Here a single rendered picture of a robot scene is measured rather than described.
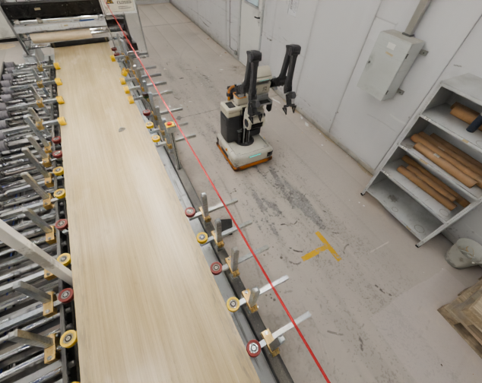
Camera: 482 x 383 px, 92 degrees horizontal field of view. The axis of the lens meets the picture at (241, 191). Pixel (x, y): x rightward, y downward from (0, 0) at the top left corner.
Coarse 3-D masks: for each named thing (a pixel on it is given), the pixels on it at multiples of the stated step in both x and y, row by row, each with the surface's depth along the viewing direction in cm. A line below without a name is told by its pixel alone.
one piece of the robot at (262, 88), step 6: (258, 84) 252; (264, 84) 255; (270, 84) 259; (258, 90) 258; (264, 90) 262; (246, 96) 273; (246, 108) 279; (258, 108) 280; (246, 114) 281; (246, 120) 286; (258, 120) 285; (264, 120) 289; (246, 126) 292
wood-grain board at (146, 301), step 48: (96, 48) 370; (96, 96) 281; (96, 144) 226; (144, 144) 229; (96, 192) 189; (144, 192) 191; (96, 240) 163; (144, 240) 164; (192, 240) 166; (96, 288) 143; (144, 288) 144; (192, 288) 146; (96, 336) 127; (144, 336) 128; (192, 336) 129
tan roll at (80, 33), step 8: (48, 32) 348; (56, 32) 351; (64, 32) 354; (72, 32) 357; (80, 32) 361; (88, 32) 365; (96, 32) 372; (104, 32) 377; (24, 40) 342; (32, 40) 342; (40, 40) 346; (48, 40) 350; (56, 40) 355
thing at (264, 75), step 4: (260, 68) 240; (264, 68) 242; (268, 68) 243; (260, 72) 240; (264, 72) 242; (268, 72) 243; (260, 76) 240; (264, 76) 242; (268, 76) 244; (260, 80) 241; (264, 80) 244; (268, 80) 250
